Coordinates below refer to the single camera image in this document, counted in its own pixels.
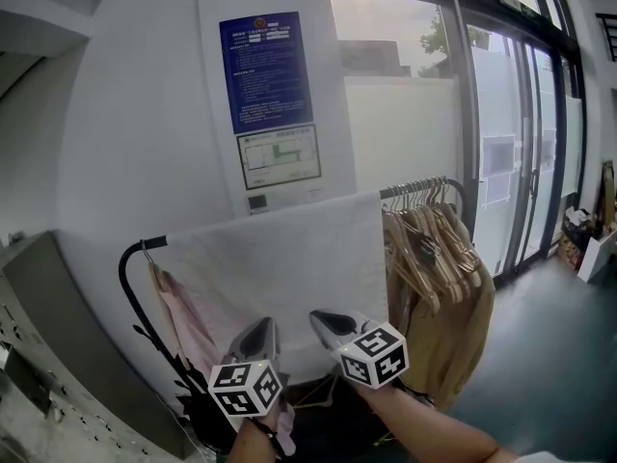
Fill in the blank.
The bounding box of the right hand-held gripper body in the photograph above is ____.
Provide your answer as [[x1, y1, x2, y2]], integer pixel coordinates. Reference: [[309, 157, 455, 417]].
[[308, 309, 410, 389]]

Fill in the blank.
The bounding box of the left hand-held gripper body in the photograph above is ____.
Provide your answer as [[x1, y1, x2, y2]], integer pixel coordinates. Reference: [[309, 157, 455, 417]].
[[207, 316, 285, 419]]

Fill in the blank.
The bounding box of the white cloth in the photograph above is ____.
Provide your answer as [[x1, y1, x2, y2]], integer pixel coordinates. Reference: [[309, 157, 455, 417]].
[[165, 189, 389, 380]]

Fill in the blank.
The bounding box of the black metal clothes rack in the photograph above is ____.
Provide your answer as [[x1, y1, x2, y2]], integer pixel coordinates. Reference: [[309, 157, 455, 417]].
[[118, 176, 472, 452]]

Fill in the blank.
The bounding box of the person's left forearm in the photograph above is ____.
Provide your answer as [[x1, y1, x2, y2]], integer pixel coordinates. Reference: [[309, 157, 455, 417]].
[[229, 402, 290, 463]]

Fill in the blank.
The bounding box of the person's right forearm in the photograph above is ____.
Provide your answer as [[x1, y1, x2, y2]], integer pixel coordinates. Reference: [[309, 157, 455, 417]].
[[355, 382, 502, 463]]

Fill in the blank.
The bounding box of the black hanging garment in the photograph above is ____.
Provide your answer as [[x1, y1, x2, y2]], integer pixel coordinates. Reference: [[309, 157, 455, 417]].
[[174, 354, 242, 455]]

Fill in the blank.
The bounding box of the black wrist band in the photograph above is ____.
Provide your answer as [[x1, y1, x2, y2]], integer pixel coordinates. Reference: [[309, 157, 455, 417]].
[[250, 415, 286, 458]]

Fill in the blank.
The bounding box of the wooden hanger on floor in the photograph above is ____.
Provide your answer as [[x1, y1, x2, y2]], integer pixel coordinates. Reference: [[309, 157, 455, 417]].
[[292, 372, 339, 409]]

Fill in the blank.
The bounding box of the beige hanging garment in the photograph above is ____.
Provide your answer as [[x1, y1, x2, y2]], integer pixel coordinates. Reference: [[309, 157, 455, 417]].
[[385, 204, 497, 410]]

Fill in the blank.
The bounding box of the pink hanging garment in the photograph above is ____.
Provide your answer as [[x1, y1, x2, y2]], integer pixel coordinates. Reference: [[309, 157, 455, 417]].
[[149, 258, 296, 457]]

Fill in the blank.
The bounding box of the row of wooden hangers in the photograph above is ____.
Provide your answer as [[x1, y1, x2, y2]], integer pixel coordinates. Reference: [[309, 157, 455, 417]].
[[382, 176, 483, 315]]

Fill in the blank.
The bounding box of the wooden hanger with pink garment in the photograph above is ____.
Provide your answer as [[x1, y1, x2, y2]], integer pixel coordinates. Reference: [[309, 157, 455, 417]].
[[141, 241, 170, 308]]

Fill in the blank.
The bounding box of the framed floor plan sign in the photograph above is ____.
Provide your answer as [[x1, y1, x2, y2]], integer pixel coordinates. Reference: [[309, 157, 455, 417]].
[[235, 123, 323, 192]]

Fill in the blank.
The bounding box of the pile of bags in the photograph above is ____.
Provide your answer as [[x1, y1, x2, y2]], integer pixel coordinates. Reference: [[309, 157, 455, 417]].
[[557, 205, 604, 270]]

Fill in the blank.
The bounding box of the white box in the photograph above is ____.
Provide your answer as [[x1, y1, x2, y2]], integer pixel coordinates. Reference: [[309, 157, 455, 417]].
[[577, 231, 617, 285]]

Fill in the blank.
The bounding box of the glass double door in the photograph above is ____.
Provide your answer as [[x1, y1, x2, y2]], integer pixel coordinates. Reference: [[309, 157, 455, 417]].
[[460, 16, 587, 279]]

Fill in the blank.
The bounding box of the brown cardboard sheet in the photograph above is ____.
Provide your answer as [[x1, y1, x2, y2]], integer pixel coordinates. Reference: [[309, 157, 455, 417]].
[[599, 160, 617, 227]]

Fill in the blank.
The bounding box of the blue wall poster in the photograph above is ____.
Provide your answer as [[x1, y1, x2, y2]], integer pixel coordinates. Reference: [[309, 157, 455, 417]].
[[219, 11, 315, 136]]

